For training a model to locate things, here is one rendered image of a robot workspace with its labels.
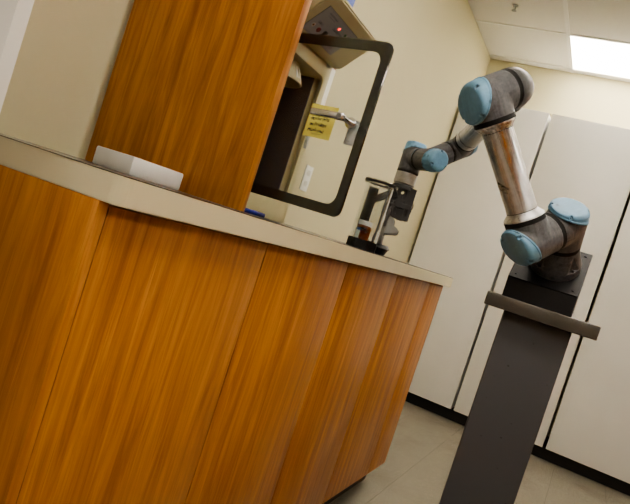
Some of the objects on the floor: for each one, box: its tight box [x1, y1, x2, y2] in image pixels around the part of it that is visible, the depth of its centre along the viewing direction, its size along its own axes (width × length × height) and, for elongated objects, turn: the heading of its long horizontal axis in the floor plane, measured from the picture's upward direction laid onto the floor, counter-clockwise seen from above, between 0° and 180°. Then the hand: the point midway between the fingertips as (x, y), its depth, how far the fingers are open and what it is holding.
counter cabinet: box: [0, 160, 443, 504], centre depth 191 cm, size 67×205×90 cm, turn 71°
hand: (379, 238), depth 221 cm, fingers open, 8 cm apart
